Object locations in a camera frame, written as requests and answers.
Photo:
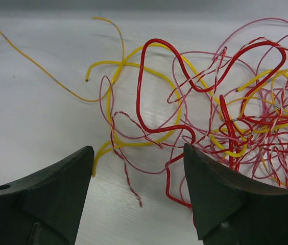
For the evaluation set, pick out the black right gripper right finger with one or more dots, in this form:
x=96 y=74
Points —
x=230 y=208

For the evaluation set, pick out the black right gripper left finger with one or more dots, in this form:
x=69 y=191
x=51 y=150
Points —
x=46 y=207

